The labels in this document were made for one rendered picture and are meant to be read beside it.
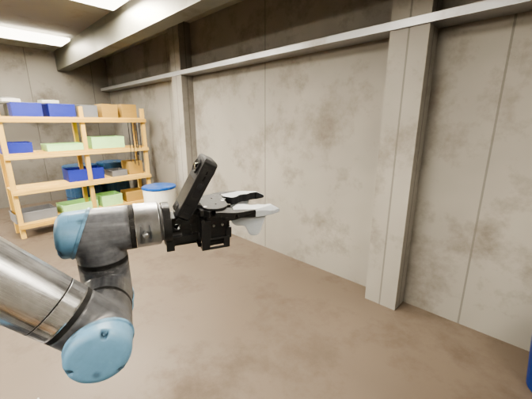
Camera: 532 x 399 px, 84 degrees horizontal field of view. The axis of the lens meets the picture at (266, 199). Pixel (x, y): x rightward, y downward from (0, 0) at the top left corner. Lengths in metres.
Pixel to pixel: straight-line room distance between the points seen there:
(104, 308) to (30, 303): 0.08
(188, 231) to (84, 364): 0.25
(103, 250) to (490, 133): 2.70
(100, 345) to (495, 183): 2.76
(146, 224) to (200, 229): 0.09
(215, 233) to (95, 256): 0.19
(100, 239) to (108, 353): 0.17
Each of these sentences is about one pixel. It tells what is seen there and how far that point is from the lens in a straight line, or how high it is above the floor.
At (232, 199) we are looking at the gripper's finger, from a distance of 0.58.
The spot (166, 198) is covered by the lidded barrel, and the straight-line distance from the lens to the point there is 5.24.
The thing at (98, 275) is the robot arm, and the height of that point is 1.50.
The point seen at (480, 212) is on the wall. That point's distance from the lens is 2.93.
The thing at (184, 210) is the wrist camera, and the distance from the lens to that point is 0.52.
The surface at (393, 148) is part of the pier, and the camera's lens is 2.81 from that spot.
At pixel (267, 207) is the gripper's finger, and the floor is 1.58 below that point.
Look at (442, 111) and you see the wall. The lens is 2.92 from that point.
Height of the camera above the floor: 1.73
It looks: 15 degrees down
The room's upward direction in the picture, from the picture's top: straight up
